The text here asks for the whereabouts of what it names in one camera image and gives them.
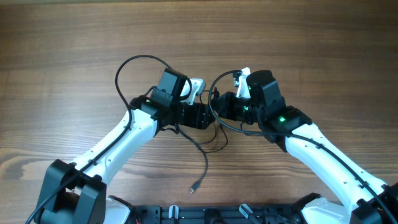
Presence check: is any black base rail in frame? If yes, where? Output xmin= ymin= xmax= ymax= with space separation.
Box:
xmin=127 ymin=204 xmax=303 ymax=224

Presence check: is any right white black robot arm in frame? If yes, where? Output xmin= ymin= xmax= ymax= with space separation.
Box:
xmin=208 ymin=68 xmax=397 ymax=223

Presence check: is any thick black usb cable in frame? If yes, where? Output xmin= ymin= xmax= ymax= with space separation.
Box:
xmin=161 ymin=123 xmax=210 ymax=194

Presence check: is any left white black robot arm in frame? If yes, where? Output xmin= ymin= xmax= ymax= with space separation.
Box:
xmin=27 ymin=68 xmax=209 ymax=223

